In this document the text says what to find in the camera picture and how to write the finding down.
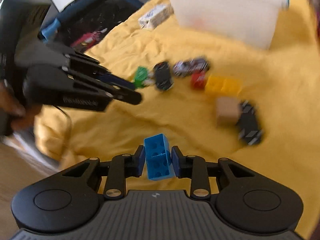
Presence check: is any green square brick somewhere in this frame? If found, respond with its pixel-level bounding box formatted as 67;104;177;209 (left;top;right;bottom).
133;66;149;88

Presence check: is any blue brick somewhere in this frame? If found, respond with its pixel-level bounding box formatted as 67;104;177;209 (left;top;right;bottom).
144;134;175;181

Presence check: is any wooden cube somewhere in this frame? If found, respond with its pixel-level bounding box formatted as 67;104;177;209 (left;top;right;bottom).
215;96;242;126

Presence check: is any small red toy car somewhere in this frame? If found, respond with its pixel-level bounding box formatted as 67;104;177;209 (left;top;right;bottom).
190;72;206;90

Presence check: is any person hand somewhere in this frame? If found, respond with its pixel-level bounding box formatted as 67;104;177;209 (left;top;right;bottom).
1;79;42;137

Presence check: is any black white toy car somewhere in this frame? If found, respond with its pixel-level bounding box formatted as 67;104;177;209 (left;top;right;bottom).
153;61;174;91

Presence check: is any dark blue bag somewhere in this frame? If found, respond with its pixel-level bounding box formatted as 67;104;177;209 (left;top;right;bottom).
38;0;143;52

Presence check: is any silver patterned toy car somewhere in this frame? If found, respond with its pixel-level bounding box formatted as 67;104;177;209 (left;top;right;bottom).
172;57;210;77

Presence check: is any yellow cloth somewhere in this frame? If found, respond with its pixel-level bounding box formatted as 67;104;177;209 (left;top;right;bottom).
35;0;319;238

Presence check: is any yellow brick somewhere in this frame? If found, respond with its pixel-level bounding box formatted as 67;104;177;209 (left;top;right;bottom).
204;75;242;97

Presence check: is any small white carton box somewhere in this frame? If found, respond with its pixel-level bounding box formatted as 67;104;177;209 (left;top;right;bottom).
138;3;173;29

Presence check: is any translucent plastic storage bin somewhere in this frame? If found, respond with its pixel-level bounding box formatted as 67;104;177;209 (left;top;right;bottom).
170;0;290;49

